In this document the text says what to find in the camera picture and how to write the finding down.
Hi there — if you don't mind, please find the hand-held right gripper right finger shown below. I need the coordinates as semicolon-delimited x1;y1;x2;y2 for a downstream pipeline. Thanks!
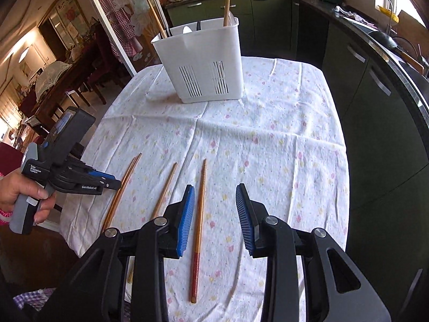
235;184;391;322

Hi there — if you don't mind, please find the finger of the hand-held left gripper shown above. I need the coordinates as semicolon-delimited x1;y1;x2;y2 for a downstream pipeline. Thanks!
88;170;116;181
99;178;122;192

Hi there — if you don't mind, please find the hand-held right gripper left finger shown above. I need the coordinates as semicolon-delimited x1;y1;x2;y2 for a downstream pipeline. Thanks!
37;184;195;322

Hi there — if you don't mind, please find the white slotted utensil holder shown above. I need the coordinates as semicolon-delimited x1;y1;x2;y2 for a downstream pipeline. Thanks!
151;17;242;104

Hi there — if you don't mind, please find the person's left hand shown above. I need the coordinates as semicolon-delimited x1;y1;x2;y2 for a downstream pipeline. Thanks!
0;169;57;225

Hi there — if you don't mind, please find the lace food cover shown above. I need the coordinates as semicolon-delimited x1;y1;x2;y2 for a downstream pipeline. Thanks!
35;61;71;89

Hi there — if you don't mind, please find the floral white tablecloth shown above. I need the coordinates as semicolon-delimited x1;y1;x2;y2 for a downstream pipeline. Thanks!
60;57;351;322

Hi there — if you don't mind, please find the dark wooden dining table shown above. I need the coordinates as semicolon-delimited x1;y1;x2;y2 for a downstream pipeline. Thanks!
17;40;111;131

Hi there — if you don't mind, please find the framed glass cabinet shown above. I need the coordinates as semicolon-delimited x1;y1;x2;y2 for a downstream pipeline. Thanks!
38;0;84;39

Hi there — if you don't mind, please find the checked apron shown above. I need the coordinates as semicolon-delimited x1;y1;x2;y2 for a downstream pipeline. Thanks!
94;0;141;64

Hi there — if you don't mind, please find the purple checked clothing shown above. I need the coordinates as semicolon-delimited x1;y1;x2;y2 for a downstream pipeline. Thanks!
13;287;59;312

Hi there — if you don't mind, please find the frosted glass sliding door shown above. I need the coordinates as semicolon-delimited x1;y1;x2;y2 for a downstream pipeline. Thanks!
80;0;171;74

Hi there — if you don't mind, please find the crumpled dish rag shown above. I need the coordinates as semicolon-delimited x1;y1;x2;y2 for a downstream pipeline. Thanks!
332;6;379;27

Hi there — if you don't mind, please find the yellow drain basket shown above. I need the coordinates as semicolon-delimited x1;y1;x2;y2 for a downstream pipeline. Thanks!
377;5;400;21

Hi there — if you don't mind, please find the wooden cutting board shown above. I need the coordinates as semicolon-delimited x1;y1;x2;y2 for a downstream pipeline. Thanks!
397;8;426;27

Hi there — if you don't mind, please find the dark pan with wooden handle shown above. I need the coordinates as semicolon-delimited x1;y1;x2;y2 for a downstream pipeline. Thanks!
367;31;429;74

